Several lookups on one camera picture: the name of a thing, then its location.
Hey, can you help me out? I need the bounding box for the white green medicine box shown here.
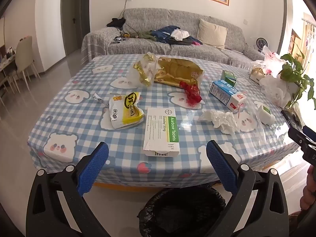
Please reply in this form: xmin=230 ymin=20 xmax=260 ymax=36
xmin=143 ymin=107 xmax=181 ymax=157

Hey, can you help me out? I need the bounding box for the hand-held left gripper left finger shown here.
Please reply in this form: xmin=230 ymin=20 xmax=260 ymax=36
xmin=26 ymin=142 xmax=116 ymax=237

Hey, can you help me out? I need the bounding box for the red tassel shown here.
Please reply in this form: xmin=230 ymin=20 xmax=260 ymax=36
xmin=180 ymin=80 xmax=204 ymax=109

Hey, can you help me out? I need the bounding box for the yellow snack packet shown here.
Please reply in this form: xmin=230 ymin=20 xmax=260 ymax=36
xmin=109 ymin=91 xmax=145 ymax=130

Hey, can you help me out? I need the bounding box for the black charger cable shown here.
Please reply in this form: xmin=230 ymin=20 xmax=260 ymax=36
xmin=120 ymin=0 xmax=139 ymax=34

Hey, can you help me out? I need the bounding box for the small white green-topped box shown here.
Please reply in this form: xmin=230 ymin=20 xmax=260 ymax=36
xmin=256 ymin=105 xmax=276 ymax=124

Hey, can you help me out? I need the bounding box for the pile of clothes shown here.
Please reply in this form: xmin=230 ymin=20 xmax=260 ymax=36
xmin=151 ymin=26 xmax=188 ymax=42

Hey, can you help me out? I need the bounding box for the beige tissue box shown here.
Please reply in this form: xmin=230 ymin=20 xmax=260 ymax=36
xmin=249 ymin=67 xmax=267 ymax=82

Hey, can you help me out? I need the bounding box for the silver wrapper piece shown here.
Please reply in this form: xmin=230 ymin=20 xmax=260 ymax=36
xmin=92 ymin=92 xmax=109 ymax=104

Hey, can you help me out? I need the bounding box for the green potted plant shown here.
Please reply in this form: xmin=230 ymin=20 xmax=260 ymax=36
xmin=279 ymin=46 xmax=316 ymax=109

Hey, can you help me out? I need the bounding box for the clear plastic film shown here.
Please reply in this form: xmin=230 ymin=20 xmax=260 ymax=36
xmin=243 ymin=102 xmax=266 ymax=144

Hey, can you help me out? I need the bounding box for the white plastic bag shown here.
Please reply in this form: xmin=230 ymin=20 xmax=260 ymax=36
xmin=259 ymin=75 xmax=292 ymax=108

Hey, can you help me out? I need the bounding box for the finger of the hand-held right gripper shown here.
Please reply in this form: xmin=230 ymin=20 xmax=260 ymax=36
xmin=288 ymin=128 xmax=310 ymax=150
xmin=302 ymin=125 xmax=316 ymax=141

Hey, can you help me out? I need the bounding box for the beige dining chair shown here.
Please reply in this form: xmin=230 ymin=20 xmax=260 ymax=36
xmin=0 ymin=74 xmax=15 ymax=106
xmin=10 ymin=36 xmax=41 ymax=87

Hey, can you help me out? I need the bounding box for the black garment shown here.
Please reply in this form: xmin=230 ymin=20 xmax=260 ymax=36
xmin=170 ymin=37 xmax=198 ymax=46

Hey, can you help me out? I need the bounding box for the white tissue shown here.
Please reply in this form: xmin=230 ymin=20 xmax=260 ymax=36
xmin=197 ymin=110 xmax=240 ymax=135

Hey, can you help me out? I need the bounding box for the bin with black liner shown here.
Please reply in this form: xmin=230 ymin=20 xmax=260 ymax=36
xmin=137 ymin=187 xmax=226 ymax=237

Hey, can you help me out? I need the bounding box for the grey covered sofa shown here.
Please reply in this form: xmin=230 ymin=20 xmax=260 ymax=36
xmin=81 ymin=8 xmax=266 ymax=66

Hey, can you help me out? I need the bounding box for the black power strip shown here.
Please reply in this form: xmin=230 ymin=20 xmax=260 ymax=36
xmin=281 ymin=109 xmax=303 ymax=129

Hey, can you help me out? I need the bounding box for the black bag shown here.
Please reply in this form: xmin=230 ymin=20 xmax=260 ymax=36
xmin=107 ymin=18 xmax=126 ymax=28

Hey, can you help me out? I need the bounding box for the blue checked bear tablecloth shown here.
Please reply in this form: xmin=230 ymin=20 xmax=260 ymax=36
xmin=27 ymin=53 xmax=307 ymax=190

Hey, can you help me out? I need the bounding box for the clear red-printed plastic bag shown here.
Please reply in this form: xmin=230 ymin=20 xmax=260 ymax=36
xmin=262 ymin=45 xmax=287 ymax=76

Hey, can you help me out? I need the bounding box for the olive green garment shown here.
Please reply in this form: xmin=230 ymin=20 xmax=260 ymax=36
xmin=137 ymin=31 xmax=158 ymax=41

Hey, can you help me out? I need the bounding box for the person's right hand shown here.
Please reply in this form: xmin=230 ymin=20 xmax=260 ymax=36
xmin=299 ymin=164 xmax=316 ymax=212

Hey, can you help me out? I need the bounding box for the clear bag with gold wrappers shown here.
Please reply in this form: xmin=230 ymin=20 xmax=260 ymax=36
xmin=128 ymin=52 xmax=158 ymax=87

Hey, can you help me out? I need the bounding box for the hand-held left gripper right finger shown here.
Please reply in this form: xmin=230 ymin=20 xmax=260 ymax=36
xmin=206 ymin=140 xmax=289 ymax=237

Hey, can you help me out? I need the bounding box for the white garment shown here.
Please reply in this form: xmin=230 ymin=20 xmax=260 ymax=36
xmin=171 ymin=30 xmax=189 ymax=40

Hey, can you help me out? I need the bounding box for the grey door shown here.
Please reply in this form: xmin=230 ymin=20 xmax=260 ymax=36
xmin=60 ymin=0 xmax=90 ymax=56

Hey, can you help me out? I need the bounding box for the green white small carton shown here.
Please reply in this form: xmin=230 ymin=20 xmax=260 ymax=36
xmin=220 ymin=70 xmax=238 ymax=87

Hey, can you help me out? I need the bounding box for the gold paper bag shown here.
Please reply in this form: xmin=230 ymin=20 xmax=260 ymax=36
xmin=154 ymin=56 xmax=205 ymax=87

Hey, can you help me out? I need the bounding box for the dining table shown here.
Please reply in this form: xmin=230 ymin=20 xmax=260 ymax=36
xmin=0 ymin=45 xmax=18 ymax=76

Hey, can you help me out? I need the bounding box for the white round fan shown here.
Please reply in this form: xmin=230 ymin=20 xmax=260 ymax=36
xmin=254 ymin=37 xmax=269 ymax=51

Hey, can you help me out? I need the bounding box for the blue white milk carton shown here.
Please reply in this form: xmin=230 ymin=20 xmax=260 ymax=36
xmin=209 ymin=80 xmax=248 ymax=111

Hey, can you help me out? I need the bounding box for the cream cushion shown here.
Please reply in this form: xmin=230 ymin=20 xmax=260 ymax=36
xmin=197 ymin=18 xmax=228 ymax=49

